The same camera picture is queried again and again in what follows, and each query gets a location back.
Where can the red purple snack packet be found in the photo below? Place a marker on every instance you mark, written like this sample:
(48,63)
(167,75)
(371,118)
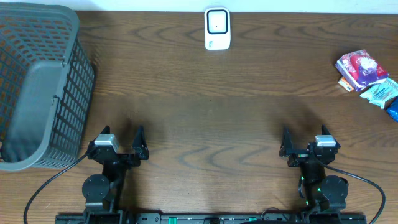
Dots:
(360,70)

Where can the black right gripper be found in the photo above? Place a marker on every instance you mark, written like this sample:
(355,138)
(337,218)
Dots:
(299,156)

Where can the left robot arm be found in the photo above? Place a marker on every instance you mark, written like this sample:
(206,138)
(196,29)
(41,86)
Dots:
(102,192)

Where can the teal snack packet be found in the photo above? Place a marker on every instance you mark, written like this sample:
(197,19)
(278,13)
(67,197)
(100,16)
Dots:
(381,93)

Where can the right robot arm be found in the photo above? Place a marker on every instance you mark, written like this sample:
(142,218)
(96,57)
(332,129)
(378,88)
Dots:
(325,194)

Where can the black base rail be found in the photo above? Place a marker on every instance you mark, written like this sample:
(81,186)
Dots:
(155,218)

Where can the grey plastic mesh basket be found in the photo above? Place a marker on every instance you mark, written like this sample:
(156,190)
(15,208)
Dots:
(47,83)

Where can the small orange box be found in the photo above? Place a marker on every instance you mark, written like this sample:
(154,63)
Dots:
(345,84)

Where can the blue cookie packet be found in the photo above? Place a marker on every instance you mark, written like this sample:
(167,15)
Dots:
(392,110)

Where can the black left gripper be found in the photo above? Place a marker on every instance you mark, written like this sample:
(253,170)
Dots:
(121,156)

